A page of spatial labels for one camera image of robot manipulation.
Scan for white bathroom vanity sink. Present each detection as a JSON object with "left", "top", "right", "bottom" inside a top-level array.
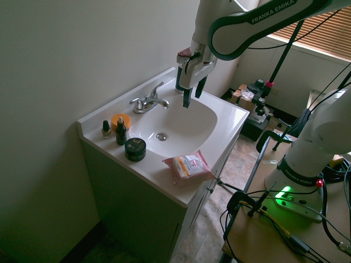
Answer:
[{"left": 77, "top": 66, "right": 251, "bottom": 263}]

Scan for grey cable with connector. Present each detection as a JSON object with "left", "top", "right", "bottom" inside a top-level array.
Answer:
[{"left": 241, "top": 195, "right": 351, "bottom": 253}]

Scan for wooden window blinds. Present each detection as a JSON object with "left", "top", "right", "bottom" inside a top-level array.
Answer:
[{"left": 267, "top": 5, "right": 351, "bottom": 62}]

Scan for black round jar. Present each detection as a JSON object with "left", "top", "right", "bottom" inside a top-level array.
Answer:
[{"left": 124, "top": 137, "right": 147, "bottom": 162}]

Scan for small nail polish bottle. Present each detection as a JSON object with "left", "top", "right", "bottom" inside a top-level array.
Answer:
[{"left": 101, "top": 119, "right": 111, "bottom": 139}]

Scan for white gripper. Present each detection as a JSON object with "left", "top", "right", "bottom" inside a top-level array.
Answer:
[{"left": 178, "top": 50, "right": 216, "bottom": 109}]

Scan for chrome two-handle faucet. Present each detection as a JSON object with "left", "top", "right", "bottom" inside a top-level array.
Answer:
[{"left": 129, "top": 81, "right": 171, "bottom": 115}]

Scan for yellow cable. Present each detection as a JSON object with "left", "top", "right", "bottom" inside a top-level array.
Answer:
[{"left": 240, "top": 201, "right": 293, "bottom": 239}]

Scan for cardboard box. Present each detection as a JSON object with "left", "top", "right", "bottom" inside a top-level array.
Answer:
[{"left": 229, "top": 83, "right": 259, "bottom": 112}]

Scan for wooden robot mounting board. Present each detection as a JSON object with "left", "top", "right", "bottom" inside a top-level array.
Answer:
[{"left": 221, "top": 136, "right": 351, "bottom": 263}]

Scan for dark dropper bottle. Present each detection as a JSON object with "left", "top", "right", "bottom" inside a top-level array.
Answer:
[{"left": 115, "top": 117, "right": 128, "bottom": 146}]

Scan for black equipment case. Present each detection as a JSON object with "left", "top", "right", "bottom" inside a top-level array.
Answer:
[{"left": 240, "top": 108, "right": 275, "bottom": 142}]

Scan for pink wet wipes pack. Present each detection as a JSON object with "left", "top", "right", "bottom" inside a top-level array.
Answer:
[{"left": 162, "top": 149, "right": 216, "bottom": 187}]

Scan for orange round jar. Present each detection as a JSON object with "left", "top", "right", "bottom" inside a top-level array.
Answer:
[{"left": 110, "top": 113, "right": 132, "bottom": 130}]

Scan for black camera stand pole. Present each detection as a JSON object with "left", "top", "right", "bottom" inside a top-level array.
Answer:
[{"left": 267, "top": 19, "right": 305, "bottom": 88}]

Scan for wrist camera with red mount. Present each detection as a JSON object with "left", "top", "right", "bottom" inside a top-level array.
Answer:
[{"left": 176, "top": 47, "right": 199, "bottom": 65}]

